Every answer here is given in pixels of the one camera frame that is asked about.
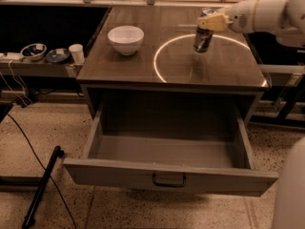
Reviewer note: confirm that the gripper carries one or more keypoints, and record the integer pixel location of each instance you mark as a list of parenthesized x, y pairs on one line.
[(240, 17)]

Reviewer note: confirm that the blue silver redbull can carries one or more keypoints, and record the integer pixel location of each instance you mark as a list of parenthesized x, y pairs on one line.
[(203, 37)]

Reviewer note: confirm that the black drawer handle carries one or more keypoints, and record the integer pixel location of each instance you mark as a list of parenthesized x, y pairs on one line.
[(169, 181)]

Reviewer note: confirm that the open grey wooden drawer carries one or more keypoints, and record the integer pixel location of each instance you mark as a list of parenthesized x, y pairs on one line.
[(204, 141)]

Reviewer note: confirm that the white rimmed blue bowl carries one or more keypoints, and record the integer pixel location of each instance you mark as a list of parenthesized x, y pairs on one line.
[(34, 52)]

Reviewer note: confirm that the white power strip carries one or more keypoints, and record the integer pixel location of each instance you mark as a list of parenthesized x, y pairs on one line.
[(11, 56)]

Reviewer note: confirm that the grey wooden cabinet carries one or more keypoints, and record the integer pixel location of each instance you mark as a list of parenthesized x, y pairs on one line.
[(167, 60)]

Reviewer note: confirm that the black metal stand leg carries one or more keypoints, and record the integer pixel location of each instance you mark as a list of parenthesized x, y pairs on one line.
[(29, 219)]

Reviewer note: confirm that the white ceramic bowl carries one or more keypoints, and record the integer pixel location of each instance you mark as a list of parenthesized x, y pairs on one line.
[(126, 40)]

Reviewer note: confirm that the grey side shelf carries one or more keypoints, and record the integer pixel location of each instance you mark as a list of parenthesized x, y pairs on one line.
[(40, 69)]

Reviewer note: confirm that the white paper cup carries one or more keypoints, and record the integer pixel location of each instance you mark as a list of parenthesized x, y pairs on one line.
[(77, 53)]

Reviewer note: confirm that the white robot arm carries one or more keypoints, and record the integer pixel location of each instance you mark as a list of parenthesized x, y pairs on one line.
[(285, 19)]

